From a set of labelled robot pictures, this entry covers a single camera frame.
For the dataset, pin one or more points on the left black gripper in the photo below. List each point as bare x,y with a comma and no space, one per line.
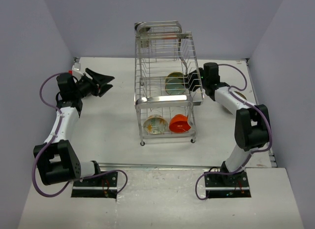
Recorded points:
97,80

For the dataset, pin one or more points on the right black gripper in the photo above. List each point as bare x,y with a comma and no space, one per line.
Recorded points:
191,78

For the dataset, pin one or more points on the mint green floral bowl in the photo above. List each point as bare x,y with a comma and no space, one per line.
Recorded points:
175,87

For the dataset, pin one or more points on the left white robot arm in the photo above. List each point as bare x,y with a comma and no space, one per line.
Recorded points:
55,159

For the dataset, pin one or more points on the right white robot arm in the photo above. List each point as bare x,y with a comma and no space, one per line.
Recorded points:
252,131

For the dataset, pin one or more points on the yellow blue patterned bowl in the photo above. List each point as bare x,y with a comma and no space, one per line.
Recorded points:
175,75

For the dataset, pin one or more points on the white bowl orange star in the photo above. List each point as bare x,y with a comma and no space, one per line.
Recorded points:
155,124

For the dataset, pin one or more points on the steel cutlery holder cup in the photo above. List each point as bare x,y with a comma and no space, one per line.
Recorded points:
142,30

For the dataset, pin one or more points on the steel wire dish rack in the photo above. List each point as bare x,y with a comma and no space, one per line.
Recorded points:
170,49

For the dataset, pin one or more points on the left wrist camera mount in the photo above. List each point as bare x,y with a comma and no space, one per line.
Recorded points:
76,70

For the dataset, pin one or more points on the aluminium table rail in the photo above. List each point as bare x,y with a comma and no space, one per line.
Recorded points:
154,166

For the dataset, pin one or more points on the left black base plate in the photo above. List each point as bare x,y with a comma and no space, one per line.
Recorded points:
100,187

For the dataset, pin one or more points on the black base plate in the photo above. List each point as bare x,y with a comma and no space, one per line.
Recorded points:
100,187
226,186

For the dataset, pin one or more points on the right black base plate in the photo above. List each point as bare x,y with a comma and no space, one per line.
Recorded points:
226,186

